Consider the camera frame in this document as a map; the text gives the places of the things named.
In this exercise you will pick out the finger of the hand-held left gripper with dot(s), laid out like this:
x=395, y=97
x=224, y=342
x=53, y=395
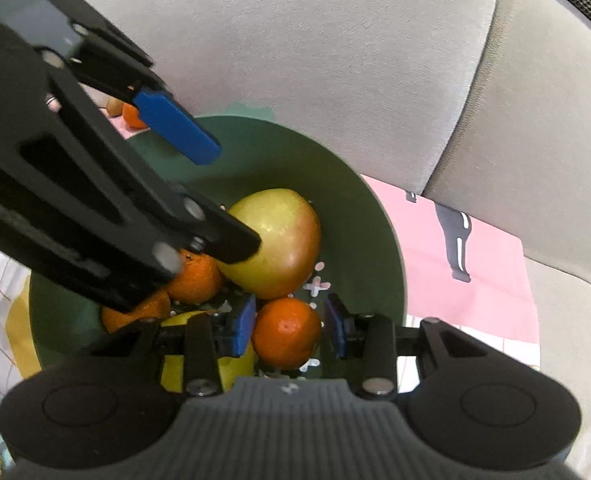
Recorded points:
x=140, y=220
x=180, y=130

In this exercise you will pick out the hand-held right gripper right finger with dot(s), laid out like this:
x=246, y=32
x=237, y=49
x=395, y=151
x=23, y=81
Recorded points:
x=336, y=328

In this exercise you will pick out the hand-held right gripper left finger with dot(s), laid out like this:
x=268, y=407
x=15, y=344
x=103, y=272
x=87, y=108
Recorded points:
x=246, y=325

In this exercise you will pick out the orange tangerine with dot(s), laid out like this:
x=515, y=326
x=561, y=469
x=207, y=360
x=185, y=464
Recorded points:
x=288, y=333
x=140, y=316
x=198, y=279
x=131, y=116

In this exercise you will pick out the yellow-green apple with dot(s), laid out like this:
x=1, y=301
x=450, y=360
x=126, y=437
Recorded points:
x=173, y=373

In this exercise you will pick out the red-yellow apple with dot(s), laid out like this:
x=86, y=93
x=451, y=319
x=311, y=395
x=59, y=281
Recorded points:
x=280, y=240

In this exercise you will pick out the green plastic colander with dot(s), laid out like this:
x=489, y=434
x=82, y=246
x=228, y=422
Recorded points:
x=285, y=160

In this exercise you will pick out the small brown longan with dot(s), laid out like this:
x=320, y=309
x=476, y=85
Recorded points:
x=114, y=107

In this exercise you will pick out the pink checkered printed cloth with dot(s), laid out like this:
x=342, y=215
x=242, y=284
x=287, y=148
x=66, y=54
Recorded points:
x=480, y=280

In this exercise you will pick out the beige fabric sofa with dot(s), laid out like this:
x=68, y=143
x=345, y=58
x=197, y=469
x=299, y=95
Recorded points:
x=350, y=60

